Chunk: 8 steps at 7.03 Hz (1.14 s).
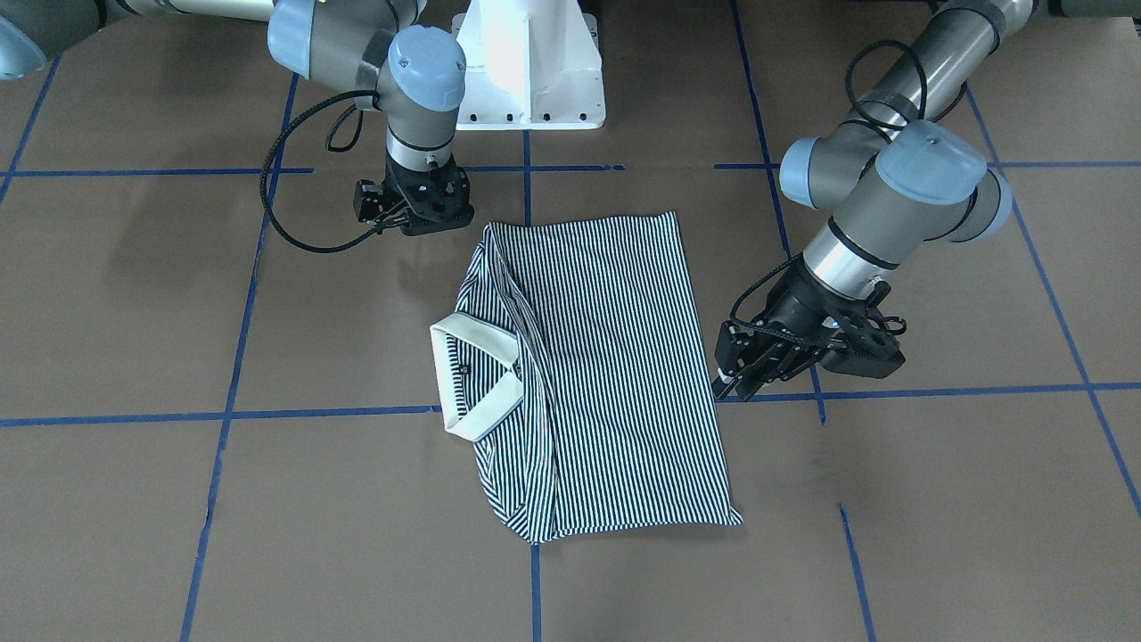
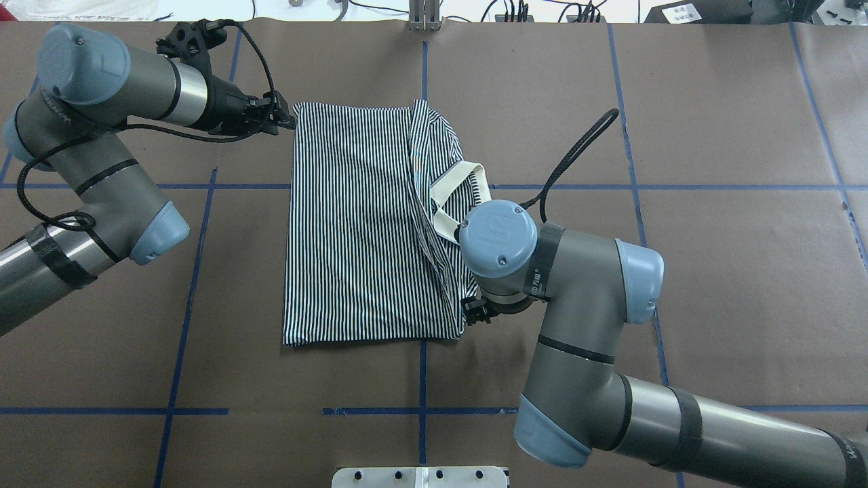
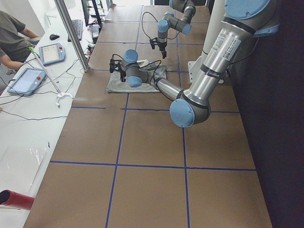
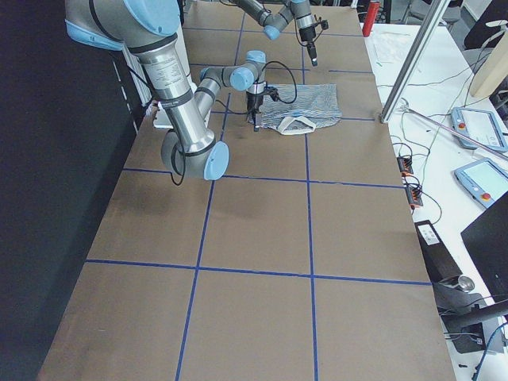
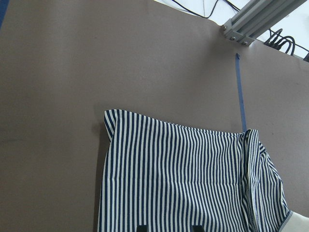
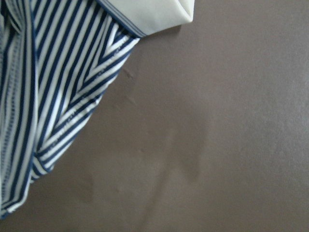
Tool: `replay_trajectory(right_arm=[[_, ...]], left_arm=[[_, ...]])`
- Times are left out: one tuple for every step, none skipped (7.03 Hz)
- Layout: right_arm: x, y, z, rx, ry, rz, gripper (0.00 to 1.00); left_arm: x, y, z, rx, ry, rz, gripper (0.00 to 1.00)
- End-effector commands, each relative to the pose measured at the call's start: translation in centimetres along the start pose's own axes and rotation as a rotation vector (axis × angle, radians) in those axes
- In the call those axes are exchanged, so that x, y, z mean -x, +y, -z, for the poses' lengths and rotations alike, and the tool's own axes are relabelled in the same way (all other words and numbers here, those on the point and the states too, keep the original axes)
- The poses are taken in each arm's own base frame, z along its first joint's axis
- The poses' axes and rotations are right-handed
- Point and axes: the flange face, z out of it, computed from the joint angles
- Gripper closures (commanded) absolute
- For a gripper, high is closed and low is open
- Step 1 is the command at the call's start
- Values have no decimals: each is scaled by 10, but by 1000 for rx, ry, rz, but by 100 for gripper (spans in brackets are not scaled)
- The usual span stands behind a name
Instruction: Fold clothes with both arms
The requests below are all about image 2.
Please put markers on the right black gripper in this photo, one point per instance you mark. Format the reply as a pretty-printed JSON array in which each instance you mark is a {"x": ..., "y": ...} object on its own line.
[{"x": 477, "y": 312}]

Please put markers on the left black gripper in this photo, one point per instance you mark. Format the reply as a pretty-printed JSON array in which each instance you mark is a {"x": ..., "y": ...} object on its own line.
[{"x": 224, "y": 106}]

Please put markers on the blue white striped polo shirt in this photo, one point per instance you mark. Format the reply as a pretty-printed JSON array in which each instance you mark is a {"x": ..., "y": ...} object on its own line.
[{"x": 377, "y": 195}]

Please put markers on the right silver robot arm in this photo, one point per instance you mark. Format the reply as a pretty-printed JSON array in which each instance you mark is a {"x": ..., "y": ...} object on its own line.
[{"x": 574, "y": 402}]

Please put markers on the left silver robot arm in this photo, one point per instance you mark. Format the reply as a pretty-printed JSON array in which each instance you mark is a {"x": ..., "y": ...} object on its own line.
[{"x": 95, "y": 205}]

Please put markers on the clear plastic bag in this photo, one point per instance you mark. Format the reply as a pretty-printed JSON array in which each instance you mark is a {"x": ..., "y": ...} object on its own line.
[{"x": 87, "y": 11}]

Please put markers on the black rectangular box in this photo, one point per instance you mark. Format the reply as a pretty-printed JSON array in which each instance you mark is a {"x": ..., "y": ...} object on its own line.
[{"x": 701, "y": 12}]

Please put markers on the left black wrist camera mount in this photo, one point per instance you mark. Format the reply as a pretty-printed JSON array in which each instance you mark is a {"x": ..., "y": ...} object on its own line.
[{"x": 190, "y": 42}]

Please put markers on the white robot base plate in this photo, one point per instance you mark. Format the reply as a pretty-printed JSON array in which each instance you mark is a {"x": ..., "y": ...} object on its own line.
[{"x": 422, "y": 476}]

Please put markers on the aluminium frame post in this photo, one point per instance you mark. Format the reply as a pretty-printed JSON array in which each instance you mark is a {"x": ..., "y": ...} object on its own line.
[{"x": 424, "y": 15}]

